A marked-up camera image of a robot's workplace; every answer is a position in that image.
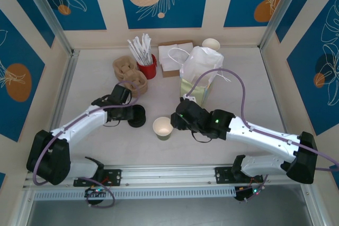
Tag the green paper coffee cup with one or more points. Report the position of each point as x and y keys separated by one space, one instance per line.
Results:
x=162 y=129

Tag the bundle of white straws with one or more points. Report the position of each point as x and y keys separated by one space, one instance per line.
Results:
x=143 y=48

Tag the white and green paper bag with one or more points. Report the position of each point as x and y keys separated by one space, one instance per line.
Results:
x=204 y=59

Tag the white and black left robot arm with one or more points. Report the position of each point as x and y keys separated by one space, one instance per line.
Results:
x=87 y=121

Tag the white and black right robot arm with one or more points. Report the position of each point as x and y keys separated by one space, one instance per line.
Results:
x=265 y=138

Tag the stack of pulp cup carriers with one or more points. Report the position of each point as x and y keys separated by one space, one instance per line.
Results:
x=143 y=90

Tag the black cup lid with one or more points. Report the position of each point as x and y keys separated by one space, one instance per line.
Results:
x=139 y=116

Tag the red straw holder cup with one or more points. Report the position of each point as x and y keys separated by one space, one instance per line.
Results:
x=148 y=68

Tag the brown cardboard napkin box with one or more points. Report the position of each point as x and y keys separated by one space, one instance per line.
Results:
x=169 y=73

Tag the white paper napkins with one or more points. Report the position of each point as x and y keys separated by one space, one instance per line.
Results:
x=165 y=54

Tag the stack of paper cups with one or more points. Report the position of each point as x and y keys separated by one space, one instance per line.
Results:
x=211 y=44

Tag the black controller board with LED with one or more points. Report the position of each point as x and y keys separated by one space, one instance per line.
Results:
x=95 y=192
x=249 y=192

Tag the aluminium side frame rail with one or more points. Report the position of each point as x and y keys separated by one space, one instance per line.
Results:
x=67 y=77

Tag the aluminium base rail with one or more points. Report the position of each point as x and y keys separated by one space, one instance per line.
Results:
x=169 y=174

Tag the aluminium frame post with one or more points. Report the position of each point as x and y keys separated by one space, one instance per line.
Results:
x=50 y=17
x=278 y=11

